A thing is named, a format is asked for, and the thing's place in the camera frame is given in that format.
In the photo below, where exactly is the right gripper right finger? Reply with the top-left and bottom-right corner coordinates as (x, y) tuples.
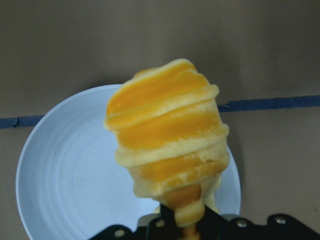
(199, 206), (221, 240)

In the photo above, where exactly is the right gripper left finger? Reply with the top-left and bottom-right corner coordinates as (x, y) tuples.
(160, 204), (177, 240)

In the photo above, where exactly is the blue plate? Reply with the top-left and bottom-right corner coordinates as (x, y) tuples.
(15, 83), (242, 240)

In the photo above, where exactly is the striped bread roll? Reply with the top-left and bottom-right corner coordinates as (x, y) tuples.
(104, 58), (229, 240)

